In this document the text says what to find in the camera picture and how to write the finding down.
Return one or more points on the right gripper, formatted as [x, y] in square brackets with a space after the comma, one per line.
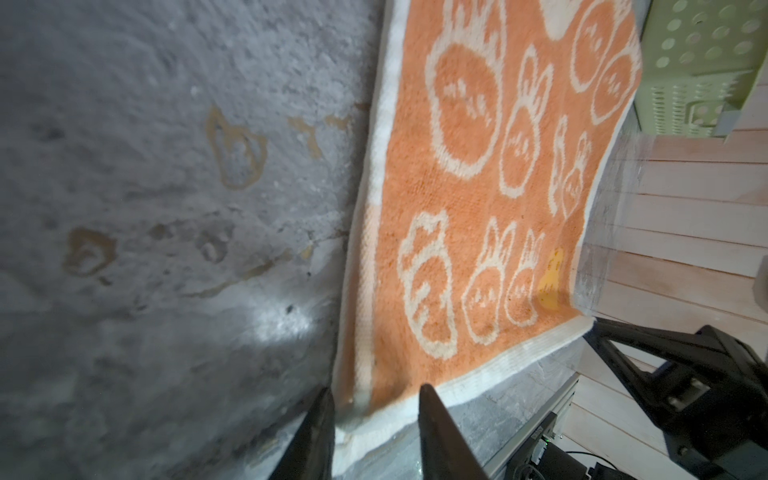
[706, 391]

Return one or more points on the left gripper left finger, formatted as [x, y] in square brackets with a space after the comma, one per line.
[310, 453]

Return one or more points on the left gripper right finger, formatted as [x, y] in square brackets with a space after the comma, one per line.
[444, 452]

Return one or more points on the yellow-green plastic basket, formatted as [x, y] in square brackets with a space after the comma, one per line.
[701, 61]

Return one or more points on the orange patterned towel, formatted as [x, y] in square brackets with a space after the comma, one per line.
[490, 128]

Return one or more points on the aluminium rail frame front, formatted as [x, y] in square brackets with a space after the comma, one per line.
[526, 447]

